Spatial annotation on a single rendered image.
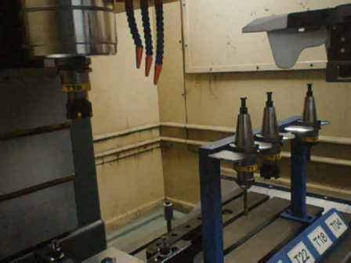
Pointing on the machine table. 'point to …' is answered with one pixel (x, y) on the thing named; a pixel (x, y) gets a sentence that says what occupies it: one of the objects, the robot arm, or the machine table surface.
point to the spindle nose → (66, 28)
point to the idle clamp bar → (190, 232)
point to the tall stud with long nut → (168, 214)
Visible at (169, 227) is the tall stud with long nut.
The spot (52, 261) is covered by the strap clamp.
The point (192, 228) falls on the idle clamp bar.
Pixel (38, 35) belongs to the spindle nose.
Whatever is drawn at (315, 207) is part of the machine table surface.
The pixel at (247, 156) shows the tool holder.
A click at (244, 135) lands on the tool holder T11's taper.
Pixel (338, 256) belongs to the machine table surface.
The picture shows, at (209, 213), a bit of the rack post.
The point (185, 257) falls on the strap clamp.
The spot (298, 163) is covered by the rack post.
